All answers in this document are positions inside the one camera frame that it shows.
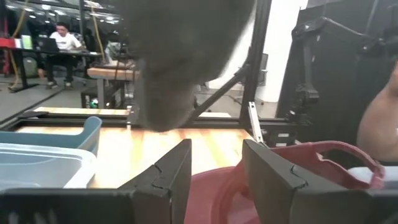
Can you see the silver aluminium strut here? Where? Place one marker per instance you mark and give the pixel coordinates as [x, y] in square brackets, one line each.
[255, 124]

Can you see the red baseball cap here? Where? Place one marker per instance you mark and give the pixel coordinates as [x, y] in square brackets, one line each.
[211, 193]

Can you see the person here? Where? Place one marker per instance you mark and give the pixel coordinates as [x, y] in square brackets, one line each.
[65, 40]

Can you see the black baseball cap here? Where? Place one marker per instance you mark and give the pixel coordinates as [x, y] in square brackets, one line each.
[180, 62]

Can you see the black desk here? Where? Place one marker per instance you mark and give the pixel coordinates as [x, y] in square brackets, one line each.
[21, 68]

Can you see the wooden workbench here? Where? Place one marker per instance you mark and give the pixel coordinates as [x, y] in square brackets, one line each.
[109, 73]

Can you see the clear plastic bin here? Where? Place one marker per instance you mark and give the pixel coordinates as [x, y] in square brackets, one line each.
[37, 168]

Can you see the black partition panel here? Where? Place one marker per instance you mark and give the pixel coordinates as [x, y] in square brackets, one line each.
[342, 93]

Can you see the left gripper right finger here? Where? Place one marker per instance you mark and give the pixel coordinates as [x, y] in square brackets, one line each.
[270, 186]

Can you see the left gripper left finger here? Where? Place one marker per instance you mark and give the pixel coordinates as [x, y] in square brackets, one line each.
[168, 186]

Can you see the black aluminium rig frame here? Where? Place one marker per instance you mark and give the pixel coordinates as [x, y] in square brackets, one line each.
[256, 62]

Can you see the black laptop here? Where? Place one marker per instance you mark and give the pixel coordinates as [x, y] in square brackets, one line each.
[49, 45]

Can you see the teal plastic bin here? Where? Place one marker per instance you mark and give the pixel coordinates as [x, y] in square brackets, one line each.
[87, 137]

